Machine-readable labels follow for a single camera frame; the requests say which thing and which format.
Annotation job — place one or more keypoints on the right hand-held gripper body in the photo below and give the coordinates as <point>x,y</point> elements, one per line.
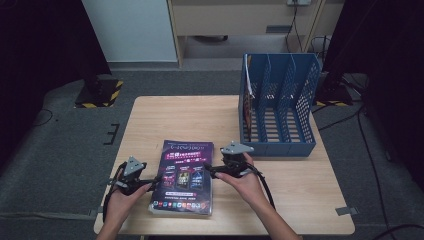
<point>235,148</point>

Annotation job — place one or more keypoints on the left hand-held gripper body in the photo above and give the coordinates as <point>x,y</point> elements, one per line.
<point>133,166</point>

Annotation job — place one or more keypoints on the purple magazine with device pictures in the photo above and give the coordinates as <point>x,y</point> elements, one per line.
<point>183,173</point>

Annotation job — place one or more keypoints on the blue plastic file rack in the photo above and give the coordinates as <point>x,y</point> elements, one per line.
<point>276,146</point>

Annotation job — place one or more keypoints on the person's right hand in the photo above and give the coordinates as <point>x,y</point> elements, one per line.
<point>250,186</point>

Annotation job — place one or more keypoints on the person's left hand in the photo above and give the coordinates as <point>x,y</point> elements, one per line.
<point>120,206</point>

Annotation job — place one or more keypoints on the black stand base yellow stripes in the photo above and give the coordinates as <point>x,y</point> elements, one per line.
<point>100,93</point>
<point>333,93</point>

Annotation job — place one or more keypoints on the grey tape piece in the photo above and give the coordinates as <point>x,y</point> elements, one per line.
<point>346,211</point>

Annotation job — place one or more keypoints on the beige wooden desk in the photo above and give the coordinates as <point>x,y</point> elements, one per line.
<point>233,20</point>

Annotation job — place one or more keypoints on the white cabinet panel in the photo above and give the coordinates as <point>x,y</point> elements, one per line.
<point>130,30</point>

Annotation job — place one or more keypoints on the black curtain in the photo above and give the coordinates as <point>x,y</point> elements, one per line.
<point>393,66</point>
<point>40,50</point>

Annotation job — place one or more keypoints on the white power strip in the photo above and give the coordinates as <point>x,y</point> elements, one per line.
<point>299,2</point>

